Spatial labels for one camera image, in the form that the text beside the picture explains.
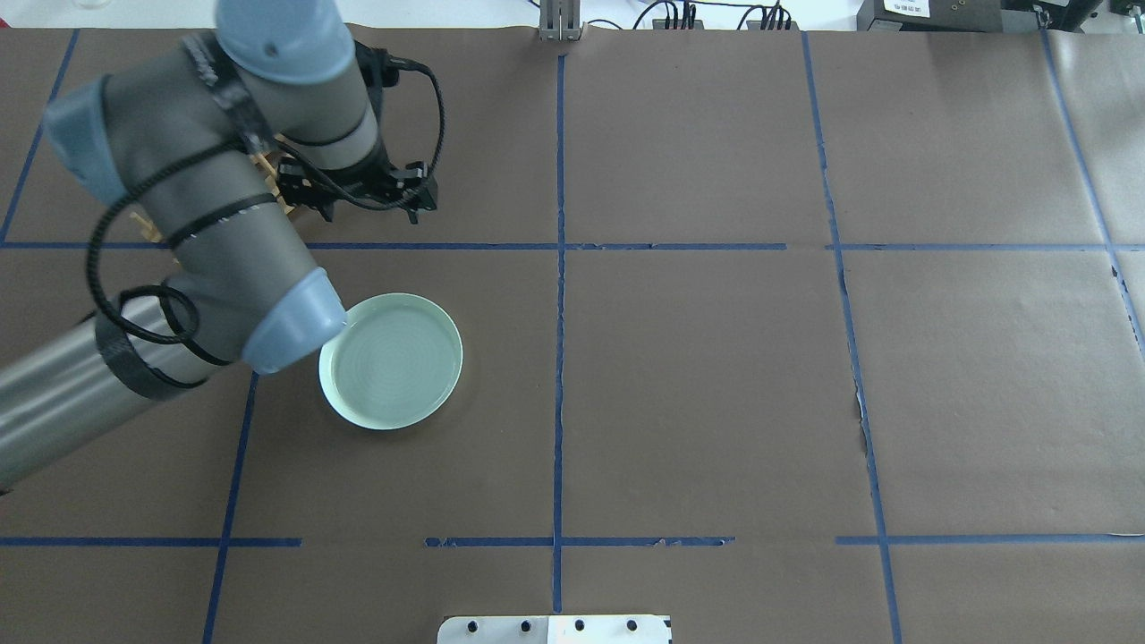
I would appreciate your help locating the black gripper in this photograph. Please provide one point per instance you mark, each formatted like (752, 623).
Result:
(315, 193)

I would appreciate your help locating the light green round plate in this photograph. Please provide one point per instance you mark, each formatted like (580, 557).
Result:
(396, 362)

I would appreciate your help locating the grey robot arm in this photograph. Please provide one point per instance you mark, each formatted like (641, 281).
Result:
(194, 263)

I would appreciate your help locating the white mounting plate with bolts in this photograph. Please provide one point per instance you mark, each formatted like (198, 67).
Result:
(557, 628)

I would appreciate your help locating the wooden dish rack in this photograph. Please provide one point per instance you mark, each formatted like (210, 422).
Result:
(264, 161)

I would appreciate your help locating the brown paper table cover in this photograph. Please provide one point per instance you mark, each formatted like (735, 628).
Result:
(824, 338)

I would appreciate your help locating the black device with label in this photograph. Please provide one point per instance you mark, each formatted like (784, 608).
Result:
(929, 16)

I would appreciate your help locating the grey metal camera post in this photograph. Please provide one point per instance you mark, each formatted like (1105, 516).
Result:
(560, 20)

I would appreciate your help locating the black cable connector block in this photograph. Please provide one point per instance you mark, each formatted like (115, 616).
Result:
(667, 16)
(773, 17)

